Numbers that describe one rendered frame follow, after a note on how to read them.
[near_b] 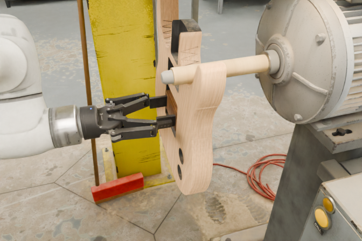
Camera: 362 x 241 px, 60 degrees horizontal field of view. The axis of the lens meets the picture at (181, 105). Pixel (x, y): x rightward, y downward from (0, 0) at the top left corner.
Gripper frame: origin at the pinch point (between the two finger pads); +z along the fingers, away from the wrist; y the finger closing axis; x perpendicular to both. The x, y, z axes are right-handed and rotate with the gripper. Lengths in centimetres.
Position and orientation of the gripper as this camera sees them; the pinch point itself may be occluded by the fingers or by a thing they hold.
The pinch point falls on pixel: (169, 110)
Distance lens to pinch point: 74.8
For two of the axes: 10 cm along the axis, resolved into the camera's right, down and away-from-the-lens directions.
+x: 0.3, -7.9, -6.1
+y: 2.8, 5.9, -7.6
